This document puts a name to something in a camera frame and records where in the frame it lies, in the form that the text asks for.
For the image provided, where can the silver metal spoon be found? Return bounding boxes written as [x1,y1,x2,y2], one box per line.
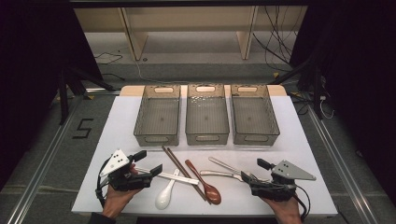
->
[199,169,247,182]

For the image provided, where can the bundle of black cables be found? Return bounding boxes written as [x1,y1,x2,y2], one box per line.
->
[251,5,302,73]

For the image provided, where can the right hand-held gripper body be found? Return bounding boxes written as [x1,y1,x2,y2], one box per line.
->
[248,159,318,202]

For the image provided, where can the person's left hand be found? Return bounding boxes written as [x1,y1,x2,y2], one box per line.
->
[102,185,144,219]

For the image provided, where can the dark curtain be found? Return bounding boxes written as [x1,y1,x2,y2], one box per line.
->
[0,0,104,190]
[289,0,396,200]

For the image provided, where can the white ceramic spoon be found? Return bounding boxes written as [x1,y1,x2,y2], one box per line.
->
[154,168,181,211]

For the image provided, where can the person's right hand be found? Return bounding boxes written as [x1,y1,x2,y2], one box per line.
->
[261,195,304,224]

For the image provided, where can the black floor cable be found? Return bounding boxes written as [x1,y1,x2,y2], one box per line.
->
[93,51,124,65]

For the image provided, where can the white power cable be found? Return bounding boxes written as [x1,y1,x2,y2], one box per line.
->
[318,95,335,120]

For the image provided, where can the white chopstick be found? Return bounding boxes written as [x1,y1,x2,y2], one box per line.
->
[155,173,200,186]
[135,167,200,184]

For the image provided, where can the silver metal fork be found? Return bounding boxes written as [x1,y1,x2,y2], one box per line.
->
[207,156,251,176]

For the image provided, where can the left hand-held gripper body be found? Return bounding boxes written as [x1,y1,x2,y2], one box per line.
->
[98,148,154,192]

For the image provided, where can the black metal stand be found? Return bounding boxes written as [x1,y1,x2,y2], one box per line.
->
[57,66,117,125]
[269,54,325,120]

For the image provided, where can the black overhead bar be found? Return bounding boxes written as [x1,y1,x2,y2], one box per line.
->
[69,0,312,8]

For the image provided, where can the white floor cable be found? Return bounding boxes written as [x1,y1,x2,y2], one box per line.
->
[134,59,188,86]

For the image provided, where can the short aluminium floor rail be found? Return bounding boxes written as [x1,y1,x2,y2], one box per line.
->
[84,88,121,96]

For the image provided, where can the long aluminium floor rail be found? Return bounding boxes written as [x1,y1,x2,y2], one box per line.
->
[306,105,381,224]
[6,95,86,224]

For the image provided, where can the light wooden shelf unit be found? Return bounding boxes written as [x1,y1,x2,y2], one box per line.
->
[74,5,309,62]

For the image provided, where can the brown wooden spoon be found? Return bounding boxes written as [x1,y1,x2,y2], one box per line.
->
[184,159,222,205]

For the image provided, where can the translucent grey plastic bin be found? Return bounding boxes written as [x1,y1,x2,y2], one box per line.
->
[133,83,182,147]
[185,83,231,147]
[230,83,281,147]

